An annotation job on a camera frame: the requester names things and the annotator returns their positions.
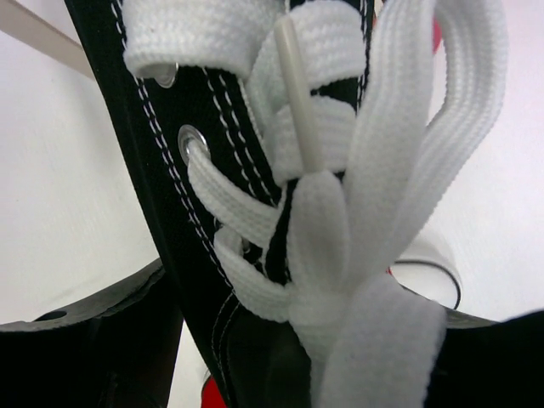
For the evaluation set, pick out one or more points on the black canvas sneaker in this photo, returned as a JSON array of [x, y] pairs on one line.
[[285, 153]]

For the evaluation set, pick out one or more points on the cream shoe shelf with metal rods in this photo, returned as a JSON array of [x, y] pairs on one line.
[[18, 22]]

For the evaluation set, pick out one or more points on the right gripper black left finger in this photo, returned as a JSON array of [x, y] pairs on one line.
[[115, 348]]

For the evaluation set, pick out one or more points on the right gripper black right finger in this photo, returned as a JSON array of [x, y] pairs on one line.
[[493, 366]]

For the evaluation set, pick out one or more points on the red canvas sneaker left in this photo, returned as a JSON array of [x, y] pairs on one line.
[[210, 394]]

